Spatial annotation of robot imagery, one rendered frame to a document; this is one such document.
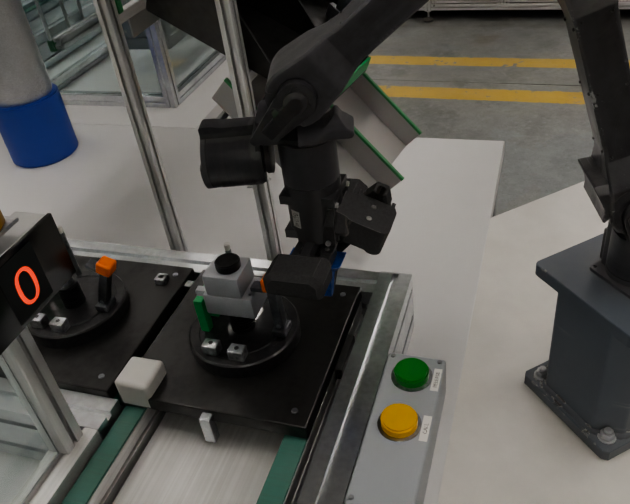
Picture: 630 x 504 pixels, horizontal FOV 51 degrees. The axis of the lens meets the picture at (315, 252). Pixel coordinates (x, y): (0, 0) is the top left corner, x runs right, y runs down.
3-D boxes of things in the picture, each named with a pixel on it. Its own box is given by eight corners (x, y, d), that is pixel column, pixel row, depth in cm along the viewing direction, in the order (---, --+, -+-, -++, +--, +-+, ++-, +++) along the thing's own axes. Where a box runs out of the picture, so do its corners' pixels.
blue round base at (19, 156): (91, 138, 163) (70, 80, 154) (53, 170, 152) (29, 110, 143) (39, 135, 168) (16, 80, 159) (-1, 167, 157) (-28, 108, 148)
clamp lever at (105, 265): (115, 298, 89) (117, 259, 84) (107, 308, 88) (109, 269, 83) (91, 288, 90) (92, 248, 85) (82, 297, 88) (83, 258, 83)
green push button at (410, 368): (431, 370, 78) (431, 359, 77) (425, 396, 75) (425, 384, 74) (398, 365, 80) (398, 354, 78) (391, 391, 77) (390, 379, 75)
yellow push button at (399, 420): (421, 417, 73) (420, 405, 72) (414, 446, 70) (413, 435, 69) (385, 411, 74) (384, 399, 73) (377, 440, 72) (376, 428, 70)
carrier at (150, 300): (196, 278, 98) (176, 208, 91) (111, 402, 81) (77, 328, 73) (62, 262, 106) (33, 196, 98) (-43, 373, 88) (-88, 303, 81)
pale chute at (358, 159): (386, 192, 104) (404, 177, 101) (351, 239, 95) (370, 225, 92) (259, 61, 101) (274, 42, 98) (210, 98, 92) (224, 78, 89)
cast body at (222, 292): (268, 295, 82) (258, 250, 77) (255, 320, 78) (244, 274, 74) (207, 288, 84) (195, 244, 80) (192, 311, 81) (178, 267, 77)
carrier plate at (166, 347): (362, 297, 91) (361, 285, 89) (308, 440, 73) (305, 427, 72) (205, 279, 98) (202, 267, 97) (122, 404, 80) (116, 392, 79)
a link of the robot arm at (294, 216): (248, 227, 60) (312, 233, 58) (310, 131, 74) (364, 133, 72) (263, 296, 65) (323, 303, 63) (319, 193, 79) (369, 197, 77)
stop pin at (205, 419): (220, 435, 78) (213, 413, 75) (216, 443, 77) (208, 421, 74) (209, 433, 78) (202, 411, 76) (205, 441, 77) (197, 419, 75)
